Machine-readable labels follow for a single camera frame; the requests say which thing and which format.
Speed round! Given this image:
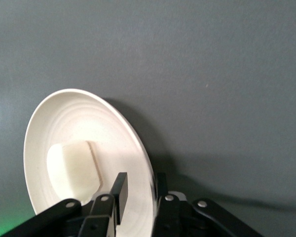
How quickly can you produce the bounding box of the dark grey table mat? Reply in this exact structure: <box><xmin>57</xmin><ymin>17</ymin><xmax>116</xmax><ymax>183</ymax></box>
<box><xmin>0</xmin><ymin>0</ymin><xmax>296</xmax><ymax>237</ymax></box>

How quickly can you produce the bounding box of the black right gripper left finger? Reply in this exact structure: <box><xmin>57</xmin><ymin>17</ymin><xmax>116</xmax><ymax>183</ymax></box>
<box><xmin>4</xmin><ymin>172</ymin><xmax>129</xmax><ymax>237</ymax></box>

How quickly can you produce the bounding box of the beige round plate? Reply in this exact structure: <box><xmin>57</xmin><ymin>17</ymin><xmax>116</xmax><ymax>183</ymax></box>
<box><xmin>23</xmin><ymin>88</ymin><xmax>155</xmax><ymax>237</ymax></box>

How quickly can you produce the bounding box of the white half-round steamed bun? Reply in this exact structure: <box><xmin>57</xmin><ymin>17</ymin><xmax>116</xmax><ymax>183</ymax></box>
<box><xmin>46</xmin><ymin>140</ymin><xmax>104</xmax><ymax>205</ymax></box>

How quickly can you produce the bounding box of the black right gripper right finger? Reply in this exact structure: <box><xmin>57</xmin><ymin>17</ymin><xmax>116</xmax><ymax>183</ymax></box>
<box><xmin>152</xmin><ymin>172</ymin><xmax>264</xmax><ymax>237</ymax></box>

